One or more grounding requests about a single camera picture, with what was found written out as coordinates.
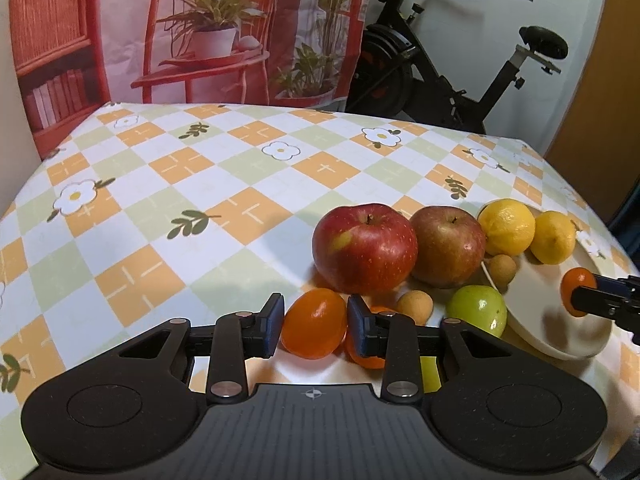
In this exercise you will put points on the large yellow orange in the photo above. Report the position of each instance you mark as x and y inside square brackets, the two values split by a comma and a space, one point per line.
[509, 227]

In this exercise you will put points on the small brown longan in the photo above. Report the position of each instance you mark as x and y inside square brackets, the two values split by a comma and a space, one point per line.
[417, 305]

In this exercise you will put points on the red printed backdrop cloth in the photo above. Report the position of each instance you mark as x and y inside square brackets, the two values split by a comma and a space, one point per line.
[73, 56]

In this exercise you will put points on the green fruit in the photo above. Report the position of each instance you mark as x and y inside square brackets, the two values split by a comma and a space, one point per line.
[481, 306]
[430, 375]

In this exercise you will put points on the beige round plate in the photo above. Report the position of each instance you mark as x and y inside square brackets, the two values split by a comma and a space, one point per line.
[536, 312]

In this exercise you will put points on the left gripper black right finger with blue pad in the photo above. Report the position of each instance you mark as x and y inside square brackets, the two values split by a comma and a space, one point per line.
[397, 340]

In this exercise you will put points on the brownish red apple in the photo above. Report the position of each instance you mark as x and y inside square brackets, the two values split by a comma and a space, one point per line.
[451, 245]

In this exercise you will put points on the wooden orange door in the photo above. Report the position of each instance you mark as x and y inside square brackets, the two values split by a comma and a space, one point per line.
[597, 147]

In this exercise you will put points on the yellow lemon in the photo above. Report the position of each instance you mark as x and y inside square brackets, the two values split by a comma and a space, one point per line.
[555, 238]

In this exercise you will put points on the dark red apple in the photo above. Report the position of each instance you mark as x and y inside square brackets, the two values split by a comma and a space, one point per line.
[364, 249]

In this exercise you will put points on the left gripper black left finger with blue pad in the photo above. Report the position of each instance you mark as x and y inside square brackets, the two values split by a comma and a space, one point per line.
[172, 347]

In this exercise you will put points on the small orange tangerine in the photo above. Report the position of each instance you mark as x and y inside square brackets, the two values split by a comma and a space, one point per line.
[571, 280]

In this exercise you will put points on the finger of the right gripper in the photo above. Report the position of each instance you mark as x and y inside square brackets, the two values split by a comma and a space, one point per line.
[623, 310]
[617, 282]

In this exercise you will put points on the blue curtain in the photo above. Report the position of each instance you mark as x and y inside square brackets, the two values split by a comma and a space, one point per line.
[625, 225]

